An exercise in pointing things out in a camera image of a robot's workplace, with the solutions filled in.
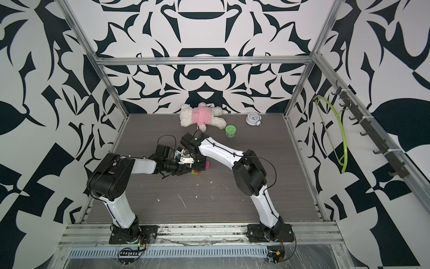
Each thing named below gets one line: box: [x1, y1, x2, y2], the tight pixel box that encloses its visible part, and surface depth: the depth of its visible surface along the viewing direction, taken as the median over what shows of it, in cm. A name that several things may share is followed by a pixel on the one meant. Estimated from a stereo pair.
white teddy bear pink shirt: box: [179, 101, 227, 133], surface depth 111 cm
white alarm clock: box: [245, 112, 262, 127], surface depth 117 cm
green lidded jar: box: [225, 124, 237, 139], surface depth 108 cm
